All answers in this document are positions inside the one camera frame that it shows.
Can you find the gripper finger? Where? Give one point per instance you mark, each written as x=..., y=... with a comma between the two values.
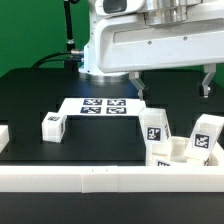
x=134, y=77
x=210, y=70

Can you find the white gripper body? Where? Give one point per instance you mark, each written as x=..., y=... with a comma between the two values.
x=160, y=35

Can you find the white round stool seat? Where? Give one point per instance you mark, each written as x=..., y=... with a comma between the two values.
x=178, y=159

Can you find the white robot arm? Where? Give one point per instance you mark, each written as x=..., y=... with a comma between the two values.
x=90, y=66

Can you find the white marker sheet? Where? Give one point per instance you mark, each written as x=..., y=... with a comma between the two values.
x=101, y=107

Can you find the white U-shaped fence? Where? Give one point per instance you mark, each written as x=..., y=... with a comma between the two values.
x=92, y=179

